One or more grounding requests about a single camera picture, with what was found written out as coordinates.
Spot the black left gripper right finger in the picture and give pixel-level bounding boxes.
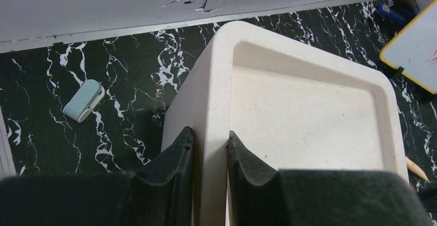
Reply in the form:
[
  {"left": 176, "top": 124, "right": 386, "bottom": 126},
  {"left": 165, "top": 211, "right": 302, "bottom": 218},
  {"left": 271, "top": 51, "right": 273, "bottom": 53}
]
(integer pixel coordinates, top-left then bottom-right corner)
[{"left": 227, "top": 132, "right": 432, "bottom": 225}]

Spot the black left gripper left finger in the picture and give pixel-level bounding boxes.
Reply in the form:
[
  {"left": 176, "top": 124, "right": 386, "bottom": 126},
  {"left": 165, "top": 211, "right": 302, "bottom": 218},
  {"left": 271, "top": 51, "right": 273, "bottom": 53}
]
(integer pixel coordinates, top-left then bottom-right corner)
[{"left": 1, "top": 127, "right": 195, "bottom": 225}]

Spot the white drawer organizer box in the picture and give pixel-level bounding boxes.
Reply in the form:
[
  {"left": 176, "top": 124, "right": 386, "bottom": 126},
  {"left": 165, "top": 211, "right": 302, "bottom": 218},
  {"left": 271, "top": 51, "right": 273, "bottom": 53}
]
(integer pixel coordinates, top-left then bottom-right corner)
[{"left": 162, "top": 21, "right": 408, "bottom": 225}]

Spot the yellow framed whiteboard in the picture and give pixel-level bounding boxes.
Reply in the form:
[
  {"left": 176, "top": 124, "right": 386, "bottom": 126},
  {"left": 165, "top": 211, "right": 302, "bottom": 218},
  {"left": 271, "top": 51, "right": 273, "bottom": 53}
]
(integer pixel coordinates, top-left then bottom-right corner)
[{"left": 379, "top": 0, "right": 436, "bottom": 95}]

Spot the blue marker pen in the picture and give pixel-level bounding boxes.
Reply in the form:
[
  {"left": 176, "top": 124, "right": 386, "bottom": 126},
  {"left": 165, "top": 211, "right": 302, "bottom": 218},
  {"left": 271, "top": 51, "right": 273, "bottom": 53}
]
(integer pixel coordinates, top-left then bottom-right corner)
[{"left": 377, "top": 1, "right": 420, "bottom": 27}]

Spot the light blue white clip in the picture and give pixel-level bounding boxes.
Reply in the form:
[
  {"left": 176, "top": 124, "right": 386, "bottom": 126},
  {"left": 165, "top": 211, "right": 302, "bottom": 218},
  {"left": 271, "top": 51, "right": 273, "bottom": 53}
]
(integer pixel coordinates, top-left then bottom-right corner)
[{"left": 63, "top": 79, "right": 105, "bottom": 123}]

